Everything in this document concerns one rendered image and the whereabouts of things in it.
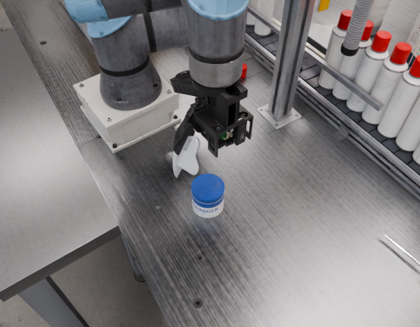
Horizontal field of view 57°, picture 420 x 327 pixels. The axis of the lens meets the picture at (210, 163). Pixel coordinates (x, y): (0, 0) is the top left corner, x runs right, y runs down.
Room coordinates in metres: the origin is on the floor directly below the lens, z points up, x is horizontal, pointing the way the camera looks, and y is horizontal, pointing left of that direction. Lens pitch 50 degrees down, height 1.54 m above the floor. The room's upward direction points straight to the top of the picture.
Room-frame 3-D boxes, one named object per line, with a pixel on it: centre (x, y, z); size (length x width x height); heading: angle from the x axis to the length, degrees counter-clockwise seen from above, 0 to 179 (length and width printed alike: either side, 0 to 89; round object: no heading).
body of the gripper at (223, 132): (0.44, -0.01, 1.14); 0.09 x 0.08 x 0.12; 36
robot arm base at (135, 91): (0.75, 0.20, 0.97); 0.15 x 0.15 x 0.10
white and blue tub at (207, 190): (0.47, 0.00, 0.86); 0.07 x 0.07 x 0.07
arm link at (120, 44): (0.75, 0.20, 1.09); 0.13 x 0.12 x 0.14; 105
